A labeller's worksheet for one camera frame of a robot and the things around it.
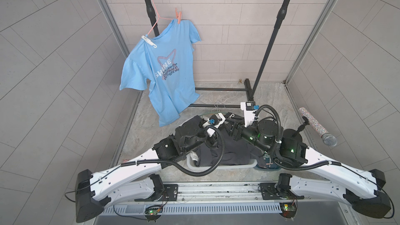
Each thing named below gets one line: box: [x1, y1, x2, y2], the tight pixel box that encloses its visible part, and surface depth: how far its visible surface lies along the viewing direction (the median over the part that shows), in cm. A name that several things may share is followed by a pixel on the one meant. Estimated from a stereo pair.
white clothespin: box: [141, 35, 158, 49], surface depth 64 cm
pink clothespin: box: [175, 7, 182, 25], surface depth 76 cm
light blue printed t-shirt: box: [119, 19, 201, 127], surface depth 83 cm
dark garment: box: [192, 136, 267, 167], surface depth 73 cm
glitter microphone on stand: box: [291, 106, 338, 147], surface depth 69 cm
